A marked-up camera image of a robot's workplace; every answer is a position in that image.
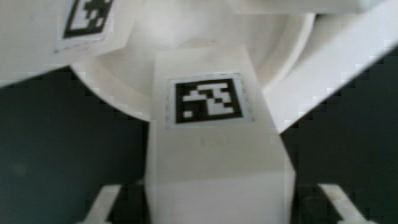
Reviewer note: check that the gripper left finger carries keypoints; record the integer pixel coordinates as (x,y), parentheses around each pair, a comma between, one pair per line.
(118,206)

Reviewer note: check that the white stool leg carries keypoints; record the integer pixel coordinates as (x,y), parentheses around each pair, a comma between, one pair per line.
(299,6)
(60,31)
(219,174)

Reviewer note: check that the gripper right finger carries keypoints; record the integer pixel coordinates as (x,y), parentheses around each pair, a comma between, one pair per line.
(324,206)

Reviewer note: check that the white L-shaped fence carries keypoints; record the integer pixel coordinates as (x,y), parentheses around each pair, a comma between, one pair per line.
(351,41)

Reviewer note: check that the white round stool seat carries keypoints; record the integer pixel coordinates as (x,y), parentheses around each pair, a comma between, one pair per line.
(184,24)

